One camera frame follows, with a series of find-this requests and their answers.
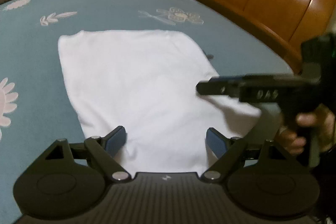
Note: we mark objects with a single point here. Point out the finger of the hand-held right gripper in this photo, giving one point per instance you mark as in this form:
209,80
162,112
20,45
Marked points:
218,88

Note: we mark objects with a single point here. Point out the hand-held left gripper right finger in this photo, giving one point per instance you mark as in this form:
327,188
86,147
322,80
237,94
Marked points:
216,141

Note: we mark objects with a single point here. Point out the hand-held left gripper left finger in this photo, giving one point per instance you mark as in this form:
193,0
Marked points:
115,138

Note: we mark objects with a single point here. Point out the white printed t-shirt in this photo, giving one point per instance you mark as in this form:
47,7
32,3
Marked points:
147,98

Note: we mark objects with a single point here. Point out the person's right hand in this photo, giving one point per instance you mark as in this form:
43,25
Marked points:
315,129

